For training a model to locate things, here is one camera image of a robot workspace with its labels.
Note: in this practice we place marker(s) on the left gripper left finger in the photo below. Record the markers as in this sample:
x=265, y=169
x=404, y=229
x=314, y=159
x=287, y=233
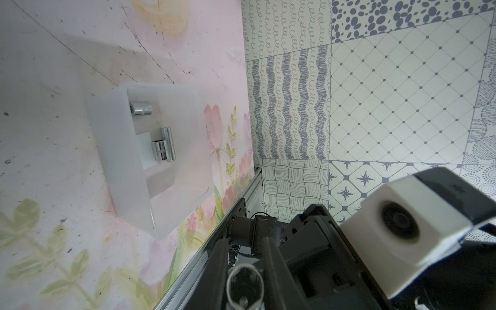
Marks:
x=210, y=292

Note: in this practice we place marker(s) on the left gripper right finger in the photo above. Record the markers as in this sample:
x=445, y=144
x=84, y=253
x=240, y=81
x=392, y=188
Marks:
x=281, y=289

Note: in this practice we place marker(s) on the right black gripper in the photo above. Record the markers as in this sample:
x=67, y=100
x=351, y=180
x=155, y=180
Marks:
x=324, y=265

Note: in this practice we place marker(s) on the chrome socket end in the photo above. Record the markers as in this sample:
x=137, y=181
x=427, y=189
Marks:
x=245, y=288

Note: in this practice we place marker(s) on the long chrome socket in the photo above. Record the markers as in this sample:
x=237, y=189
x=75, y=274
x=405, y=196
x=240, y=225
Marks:
x=168, y=137

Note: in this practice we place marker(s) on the short wide chrome socket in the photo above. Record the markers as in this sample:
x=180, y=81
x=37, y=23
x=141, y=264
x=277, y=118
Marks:
x=141, y=108

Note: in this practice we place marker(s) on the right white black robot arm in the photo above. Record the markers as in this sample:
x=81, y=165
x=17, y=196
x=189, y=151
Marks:
x=464, y=280

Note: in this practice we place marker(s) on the clear plastic storage box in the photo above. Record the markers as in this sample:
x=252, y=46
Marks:
x=154, y=196

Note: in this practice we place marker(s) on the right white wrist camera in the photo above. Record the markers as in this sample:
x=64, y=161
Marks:
x=409, y=224

